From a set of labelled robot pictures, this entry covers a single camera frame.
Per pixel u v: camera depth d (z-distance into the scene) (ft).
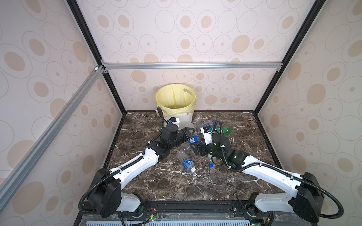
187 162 2.80
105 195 1.33
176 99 3.48
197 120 3.70
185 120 3.09
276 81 3.26
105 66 2.95
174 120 2.38
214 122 3.57
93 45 2.65
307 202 1.28
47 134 1.77
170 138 1.98
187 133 2.28
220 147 1.82
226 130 3.39
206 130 2.16
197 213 2.41
